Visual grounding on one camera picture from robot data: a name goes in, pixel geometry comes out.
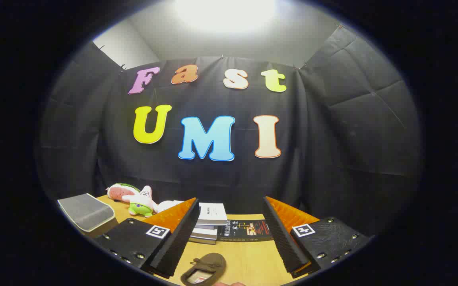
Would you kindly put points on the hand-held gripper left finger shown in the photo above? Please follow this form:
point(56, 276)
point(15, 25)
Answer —
point(179, 242)

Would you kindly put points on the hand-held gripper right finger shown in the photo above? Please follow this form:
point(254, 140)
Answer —
point(284, 242)

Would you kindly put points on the brown fuzzy shoe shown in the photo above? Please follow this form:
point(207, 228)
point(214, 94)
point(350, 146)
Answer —
point(209, 264)

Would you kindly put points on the white fabric storage box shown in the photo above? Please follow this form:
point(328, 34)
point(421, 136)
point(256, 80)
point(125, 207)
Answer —
point(86, 212)

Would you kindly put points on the dark-covered white book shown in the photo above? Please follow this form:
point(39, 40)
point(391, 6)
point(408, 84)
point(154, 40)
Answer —
point(202, 241)

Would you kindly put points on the thick white book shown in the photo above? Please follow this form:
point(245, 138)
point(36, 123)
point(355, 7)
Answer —
point(204, 234)

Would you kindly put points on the thin white book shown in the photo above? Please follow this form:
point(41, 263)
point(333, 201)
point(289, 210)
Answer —
point(207, 227)

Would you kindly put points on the white and blue plush toy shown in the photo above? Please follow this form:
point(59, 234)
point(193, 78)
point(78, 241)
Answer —
point(167, 205)

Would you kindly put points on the black book with orange print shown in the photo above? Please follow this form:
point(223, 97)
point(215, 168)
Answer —
point(245, 230)

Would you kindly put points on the white book with picture cover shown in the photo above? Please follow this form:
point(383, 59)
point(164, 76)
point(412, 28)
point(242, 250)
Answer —
point(212, 212)

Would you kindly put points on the pink starfish plush toy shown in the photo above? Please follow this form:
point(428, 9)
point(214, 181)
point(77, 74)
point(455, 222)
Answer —
point(143, 198)

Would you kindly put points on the watermelon slice plush toy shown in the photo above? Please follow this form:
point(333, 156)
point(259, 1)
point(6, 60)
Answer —
point(119, 192)

